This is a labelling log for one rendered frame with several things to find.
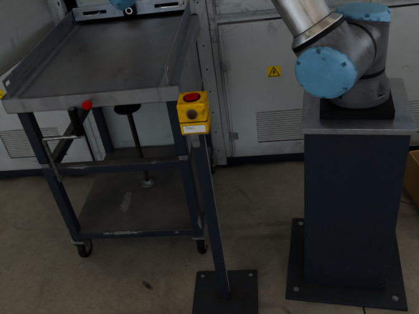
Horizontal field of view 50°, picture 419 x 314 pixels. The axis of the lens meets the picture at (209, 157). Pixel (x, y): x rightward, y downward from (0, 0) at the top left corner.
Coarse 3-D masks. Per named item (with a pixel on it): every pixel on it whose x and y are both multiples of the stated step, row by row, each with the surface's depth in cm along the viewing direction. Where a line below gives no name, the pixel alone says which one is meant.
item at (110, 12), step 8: (144, 0) 199; (152, 0) 199; (160, 0) 199; (168, 0) 198; (176, 0) 198; (184, 0) 198; (72, 8) 204; (88, 8) 203; (96, 8) 203; (104, 8) 203; (112, 8) 202; (144, 8) 201; (152, 8) 201; (168, 8) 201; (176, 8) 200; (184, 8) 200; (96, 16) 205; (104, 16) 205; (112, 16) 205
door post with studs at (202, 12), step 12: (192, 0) 195; (204, 0) 194; (192, 12) 198; (204, 12) 197; (204, 24) 201; (204, 36) 204; (204, 48) 207; (216, 96) 222; (216, 108) 226; (216, 120) 230; (216, 132) 235
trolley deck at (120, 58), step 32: (96, 32) 196; (128, 32) 191; (160, 32) 186; (192, 32) 180; (64, 64) 171; (96, 64) 167; (128, 64) 163; (160, 64) 159; (32, 96) 151; (64, 96) 149; (96, 96) 148; (128, 96) 147; (160, 96) 146
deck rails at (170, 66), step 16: (64, 32) 196; (176, 32) 163; (48, 48) 180; (176, 48) 161; (32, 64) 167; (176, 64) 156; (16, 80) 156; (32, 80) 161; (160, 80) 147; (16, 96) 152
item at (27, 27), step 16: (0, 0) 172; (16, 0) 181; (32, 0) 190; (0, 16) 173; (16, 16) 181; (32, 16) 191; (48, 16) 201; (0, 32) 173; (16, 32) 182; (32, 32) 191; (48, 32) 201; (0, 48) 174; (16, 48) 182; (32, 48) 188; (0, 64) 174; (16, 64) 179
